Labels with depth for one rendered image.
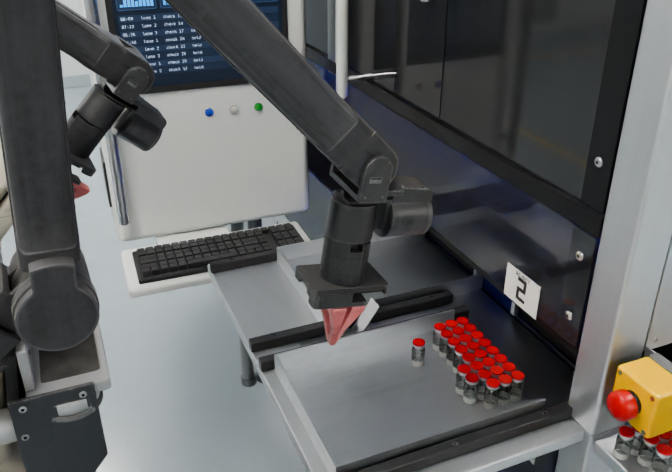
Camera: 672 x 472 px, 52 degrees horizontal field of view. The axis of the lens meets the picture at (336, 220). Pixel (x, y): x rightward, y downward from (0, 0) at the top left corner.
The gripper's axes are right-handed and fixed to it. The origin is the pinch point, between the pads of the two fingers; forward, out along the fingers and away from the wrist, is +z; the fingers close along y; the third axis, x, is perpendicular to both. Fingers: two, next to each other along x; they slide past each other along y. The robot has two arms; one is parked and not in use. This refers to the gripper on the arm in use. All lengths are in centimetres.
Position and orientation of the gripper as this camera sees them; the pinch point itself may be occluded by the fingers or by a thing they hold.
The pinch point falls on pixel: (331, 337)
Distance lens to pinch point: 90.4
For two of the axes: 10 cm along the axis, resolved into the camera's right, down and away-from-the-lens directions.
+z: -1.4, 9.1, 3.9
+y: 9.1, -0.3, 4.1
